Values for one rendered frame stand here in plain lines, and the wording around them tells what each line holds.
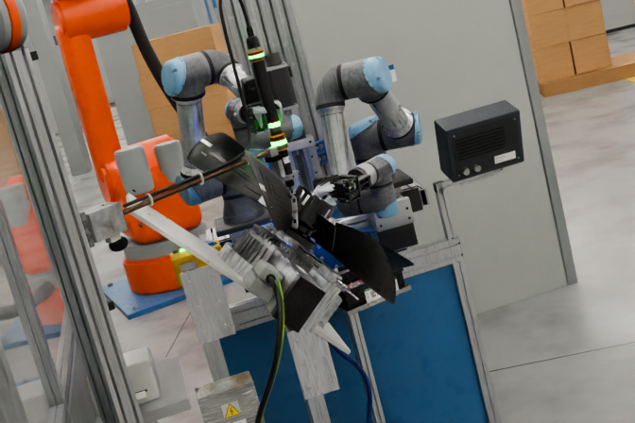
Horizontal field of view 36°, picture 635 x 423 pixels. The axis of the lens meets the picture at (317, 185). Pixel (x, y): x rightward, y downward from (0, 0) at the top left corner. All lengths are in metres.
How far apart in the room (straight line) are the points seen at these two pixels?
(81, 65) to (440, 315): 3.91
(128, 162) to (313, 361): 3.94
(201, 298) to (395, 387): 1.01
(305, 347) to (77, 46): 4.30
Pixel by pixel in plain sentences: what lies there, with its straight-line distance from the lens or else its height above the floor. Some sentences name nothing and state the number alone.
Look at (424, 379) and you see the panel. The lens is 3.40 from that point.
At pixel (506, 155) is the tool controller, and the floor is 1.09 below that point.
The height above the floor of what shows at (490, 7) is 1.46.
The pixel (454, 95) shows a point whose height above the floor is 1.10.
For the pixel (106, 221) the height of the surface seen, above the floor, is 1.37.
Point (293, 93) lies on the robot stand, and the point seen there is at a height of 1.42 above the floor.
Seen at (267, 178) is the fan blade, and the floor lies 1.35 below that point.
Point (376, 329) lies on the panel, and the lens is 3.30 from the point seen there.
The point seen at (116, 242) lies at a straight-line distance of 2.37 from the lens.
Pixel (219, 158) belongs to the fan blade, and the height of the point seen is 1.39.
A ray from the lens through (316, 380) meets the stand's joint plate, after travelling 2.71.
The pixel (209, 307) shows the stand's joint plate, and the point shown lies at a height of 1.04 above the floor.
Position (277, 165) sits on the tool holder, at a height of 1.33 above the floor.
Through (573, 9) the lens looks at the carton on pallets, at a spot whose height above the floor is 0.82.
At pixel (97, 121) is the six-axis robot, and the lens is 6.74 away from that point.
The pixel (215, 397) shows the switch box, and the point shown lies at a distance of 2.59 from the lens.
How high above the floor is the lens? 1.79
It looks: 12 degrees down
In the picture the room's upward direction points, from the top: 14 degrees counter-clockwise
